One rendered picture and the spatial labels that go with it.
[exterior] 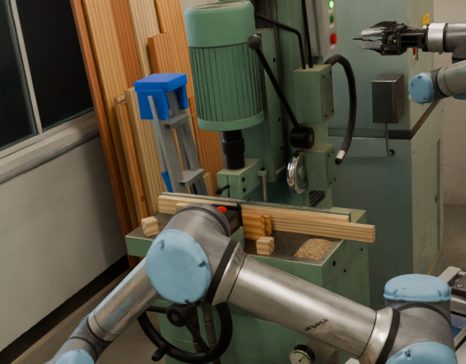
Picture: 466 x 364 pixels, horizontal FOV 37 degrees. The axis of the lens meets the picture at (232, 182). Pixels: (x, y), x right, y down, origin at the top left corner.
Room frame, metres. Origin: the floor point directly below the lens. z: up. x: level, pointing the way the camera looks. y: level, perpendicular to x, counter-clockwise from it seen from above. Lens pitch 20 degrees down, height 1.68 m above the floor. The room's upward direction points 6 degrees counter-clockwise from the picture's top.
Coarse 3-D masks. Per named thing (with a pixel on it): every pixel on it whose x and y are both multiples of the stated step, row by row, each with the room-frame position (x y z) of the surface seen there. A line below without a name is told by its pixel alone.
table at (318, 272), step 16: (160, 224) 1.85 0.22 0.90; (128, 240) 1.79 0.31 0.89; (144, 240) 1.75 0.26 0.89; (288, 240) 1.64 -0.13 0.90; (304, 240) 1.63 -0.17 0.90; (336, 240) 1.61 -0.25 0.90; (144, 256) 1.76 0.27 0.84; (256, 256) 1.57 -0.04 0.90; (272, 256) 1.56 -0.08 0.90; (288, 256) 1.55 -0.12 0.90; (336, 256) 1.56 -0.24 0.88; (288, 272) 1.53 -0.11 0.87; (304, 272) 1.50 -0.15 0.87; (320, 272) 1.48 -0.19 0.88
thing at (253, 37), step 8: (248, 40) 1.63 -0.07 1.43; (256, 40) 1.62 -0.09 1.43; (256, 48) 1.62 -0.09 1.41; (264, 56) 1.66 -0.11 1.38; (264, 64) 1.66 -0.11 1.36; (272, 72) 1.69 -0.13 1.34; (272, 80) 1.69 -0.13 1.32; (280, 88) 1.72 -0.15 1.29; (280, 96) 1.73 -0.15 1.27; (288, 104) 1.75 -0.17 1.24; (288, 112) 1.76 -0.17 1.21; (296, 120) 1.79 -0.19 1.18; (296, 128) 1.79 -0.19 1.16; (304, 128) 1.82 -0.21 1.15; (296, 136) 1.80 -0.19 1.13; (304, 136) 1.79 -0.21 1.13; (312, 136) 1.82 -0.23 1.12; (296, 144) 1.81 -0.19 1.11; (304, 144) 1.79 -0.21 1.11; (312, 144) 1.82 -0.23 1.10
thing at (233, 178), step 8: (248, 160) 1.83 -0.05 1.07; (256, 160) 1.82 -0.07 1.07; (224, 168) 1.78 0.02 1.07; (240, 168) 1.77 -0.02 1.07; (248, 168) 1.77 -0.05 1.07; (256, 168) 1.81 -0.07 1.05; (224, 176) 1.74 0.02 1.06; (232, 176) 1.73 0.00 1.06; (240, 176) 1.73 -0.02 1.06; (248, 176) 1.76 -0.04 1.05; (256, 176) 1.80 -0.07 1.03; (224, 184) 1.74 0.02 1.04; (232, 184) 1.73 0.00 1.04; (240, 184) 1.72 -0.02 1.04; (248, 184) 1.76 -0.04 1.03; (256, 184) 1.80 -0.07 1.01; (224, 192) 1.75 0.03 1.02; (232, 192) 1.73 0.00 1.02; (240, 192) 1.72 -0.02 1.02; (248, 192) 1.75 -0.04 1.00
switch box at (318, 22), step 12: (312, 0) 1.94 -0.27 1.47; (324, 0) 1.93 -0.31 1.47; (312, 12) 1.94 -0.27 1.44; (324, 12) 1.93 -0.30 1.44; (336, 12) 2.00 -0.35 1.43; (312, 24) 1.94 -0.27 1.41; (324, 24) 1.93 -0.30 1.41; (336, 24) 1.99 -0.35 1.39; (312, 36) 1.94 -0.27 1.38; (324, 36) 1.92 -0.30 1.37; (312, 48) 1.94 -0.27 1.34; (324, 48) 1.92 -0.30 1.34; (336, 48) 1.99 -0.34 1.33
